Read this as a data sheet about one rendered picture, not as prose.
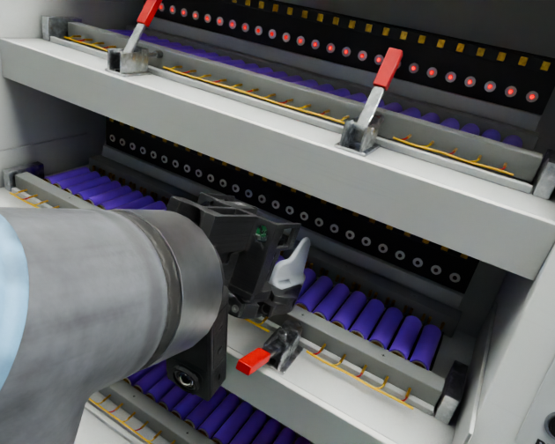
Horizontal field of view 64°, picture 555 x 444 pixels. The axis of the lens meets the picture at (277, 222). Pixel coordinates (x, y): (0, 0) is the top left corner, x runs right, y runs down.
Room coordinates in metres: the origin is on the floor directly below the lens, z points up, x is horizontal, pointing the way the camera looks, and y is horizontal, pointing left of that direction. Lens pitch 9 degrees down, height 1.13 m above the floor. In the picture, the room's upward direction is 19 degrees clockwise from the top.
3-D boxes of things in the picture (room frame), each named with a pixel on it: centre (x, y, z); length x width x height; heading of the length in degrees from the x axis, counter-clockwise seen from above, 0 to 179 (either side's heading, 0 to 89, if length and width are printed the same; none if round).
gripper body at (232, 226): (0.33, 0.03, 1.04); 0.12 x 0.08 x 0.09; 158
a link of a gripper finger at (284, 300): (0.37, -0.01, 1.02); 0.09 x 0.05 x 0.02; 151
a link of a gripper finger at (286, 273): (0.42, -0.03, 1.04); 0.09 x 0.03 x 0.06; 151
